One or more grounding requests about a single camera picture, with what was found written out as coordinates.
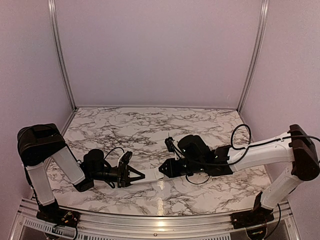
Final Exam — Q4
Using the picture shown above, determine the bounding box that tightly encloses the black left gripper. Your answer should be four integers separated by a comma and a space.
91, 162, 146, 188

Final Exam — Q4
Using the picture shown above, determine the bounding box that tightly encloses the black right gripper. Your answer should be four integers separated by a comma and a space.
158, 158, 205, 179

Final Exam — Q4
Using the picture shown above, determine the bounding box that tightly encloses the white remote control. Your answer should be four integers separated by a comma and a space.
131, 168, 165, 185

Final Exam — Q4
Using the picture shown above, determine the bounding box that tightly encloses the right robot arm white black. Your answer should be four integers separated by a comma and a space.
158, 124, 320, 224

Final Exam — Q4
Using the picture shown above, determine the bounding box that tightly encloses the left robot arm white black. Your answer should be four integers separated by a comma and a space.
17, 123, 145, 223

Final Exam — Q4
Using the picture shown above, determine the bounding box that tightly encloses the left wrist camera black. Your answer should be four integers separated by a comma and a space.
117, 151, 133, 167

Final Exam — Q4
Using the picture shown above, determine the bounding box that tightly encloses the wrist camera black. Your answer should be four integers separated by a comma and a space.
164, 136, 182, 160
117, 151, 133, 167

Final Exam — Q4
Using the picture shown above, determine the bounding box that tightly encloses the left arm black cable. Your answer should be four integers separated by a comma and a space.
103, 146, 126, 163

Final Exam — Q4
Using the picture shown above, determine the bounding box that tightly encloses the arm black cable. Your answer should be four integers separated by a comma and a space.
230, 124, 320, 152
103, 146, 126, 163

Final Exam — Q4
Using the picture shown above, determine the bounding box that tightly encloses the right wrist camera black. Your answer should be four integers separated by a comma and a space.
164, 136, 182, 160

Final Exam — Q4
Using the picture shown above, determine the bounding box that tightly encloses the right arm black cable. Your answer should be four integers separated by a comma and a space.
230, 124, 320, 152

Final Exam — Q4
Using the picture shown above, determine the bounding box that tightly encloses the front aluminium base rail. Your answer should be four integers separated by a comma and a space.
9, 197, 303, 240

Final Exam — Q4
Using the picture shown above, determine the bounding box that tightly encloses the left aluminium frame post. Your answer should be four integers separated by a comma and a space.
47, 0, 77, 112

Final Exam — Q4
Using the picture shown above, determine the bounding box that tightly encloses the aluminium frame post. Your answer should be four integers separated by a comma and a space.
236, 0, 270, 114
47, 0, 77, 112

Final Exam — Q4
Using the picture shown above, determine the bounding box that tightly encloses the right aluminium frame post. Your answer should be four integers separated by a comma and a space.
236, 0, 270, 114

